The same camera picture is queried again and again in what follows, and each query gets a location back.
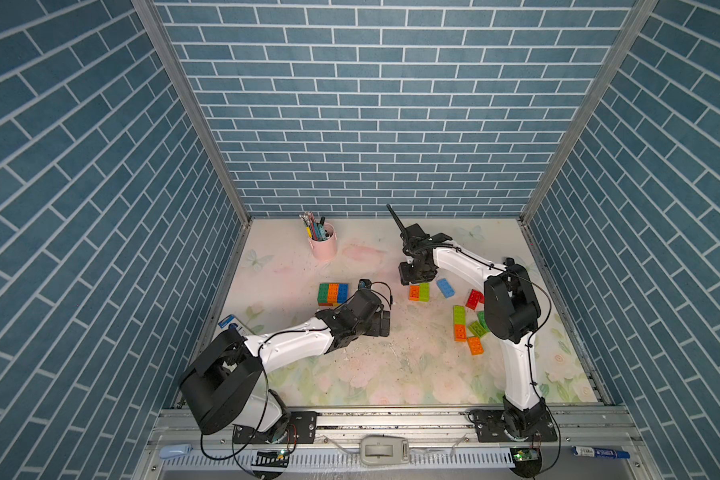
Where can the light blue lego brick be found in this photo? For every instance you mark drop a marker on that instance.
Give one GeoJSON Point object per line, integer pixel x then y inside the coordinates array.
{"type": "Point", "coordinates": [445, 288]}

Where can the light blue object on rail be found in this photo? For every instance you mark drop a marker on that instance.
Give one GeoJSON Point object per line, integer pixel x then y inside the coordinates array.
{"type": "Point", "coordinates": [175, 451]}

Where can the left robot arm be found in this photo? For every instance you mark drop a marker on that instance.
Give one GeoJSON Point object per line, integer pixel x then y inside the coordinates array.
{"type": "Point", "coordinates": [227, 384]}

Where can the pink pen cup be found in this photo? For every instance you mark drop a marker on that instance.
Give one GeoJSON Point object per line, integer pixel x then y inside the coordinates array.
{"type": "Point", "coordinates": [325, 250]}

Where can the lime green lego brick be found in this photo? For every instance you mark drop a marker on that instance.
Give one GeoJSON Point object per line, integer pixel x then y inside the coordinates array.
{"type": "Point", "coordinates": [424, 292]}

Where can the lime lego brick lower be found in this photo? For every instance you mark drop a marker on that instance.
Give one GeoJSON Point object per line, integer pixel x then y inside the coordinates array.
{"type": "Point", "coordinates": [459, 315]}

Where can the grey handheld device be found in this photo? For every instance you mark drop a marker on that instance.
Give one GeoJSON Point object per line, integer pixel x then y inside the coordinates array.
{"type": "Point", "coordinates": [379, 450]}

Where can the red lego brick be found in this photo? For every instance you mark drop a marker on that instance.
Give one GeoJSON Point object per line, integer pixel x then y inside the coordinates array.
{"type": "Point", "coordinates": [474, 300]}

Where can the lime tilted lego brick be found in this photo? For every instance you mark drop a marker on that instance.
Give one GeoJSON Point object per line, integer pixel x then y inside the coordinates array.
{"type": "Point", "coordinates": [478, 329]}

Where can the orange lego brick bottom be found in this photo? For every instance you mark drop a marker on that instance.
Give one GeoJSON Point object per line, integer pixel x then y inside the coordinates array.
{"type": "Point", "coordinates": [475, 345]}

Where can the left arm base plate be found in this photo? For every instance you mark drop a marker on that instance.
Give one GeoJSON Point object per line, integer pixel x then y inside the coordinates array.
{"type": "Point", "coordinates": [299, 427]}

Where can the blue white card box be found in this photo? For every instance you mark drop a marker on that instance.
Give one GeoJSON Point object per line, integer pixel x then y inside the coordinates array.
{"type": "Point", "coordinates": [228, 322]}

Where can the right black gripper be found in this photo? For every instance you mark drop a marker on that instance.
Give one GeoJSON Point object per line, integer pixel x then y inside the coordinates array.
{"type": "Point", "coordinates": [404, 278]}

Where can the green lego brick right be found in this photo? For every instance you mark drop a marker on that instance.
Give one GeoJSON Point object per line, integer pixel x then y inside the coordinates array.
{"type": "Point", "coordinates": [481, 319]}

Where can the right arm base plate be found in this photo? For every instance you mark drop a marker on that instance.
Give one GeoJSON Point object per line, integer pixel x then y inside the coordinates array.
{"type": "Point", "coordinates": [511, 425]}

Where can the blue marker pen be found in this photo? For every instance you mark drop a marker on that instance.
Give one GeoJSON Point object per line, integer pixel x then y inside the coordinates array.
{"type": "Point", "coordinates": [596, 452]}

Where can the orange lego brick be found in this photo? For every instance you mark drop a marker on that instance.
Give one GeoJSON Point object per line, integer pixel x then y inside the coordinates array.
{"type": "Point", "coordinates": [475, 345]}
{"type": "Point", "coordinates": [460, 333]}
{"type": "Point", "coordinates": [332, 295]}

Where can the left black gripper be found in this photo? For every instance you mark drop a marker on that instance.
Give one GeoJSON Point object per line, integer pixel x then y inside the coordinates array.
{"type": "Point", "coordinates": [376, 330]}

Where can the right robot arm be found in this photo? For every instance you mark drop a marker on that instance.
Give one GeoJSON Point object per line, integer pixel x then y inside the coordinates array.
{"type": "Point", "coordinates": [511, 311]}

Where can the dark green lego brick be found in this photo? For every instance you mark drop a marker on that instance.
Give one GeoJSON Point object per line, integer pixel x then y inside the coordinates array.
{"type": "Point", "coordinates": [323, 293]}

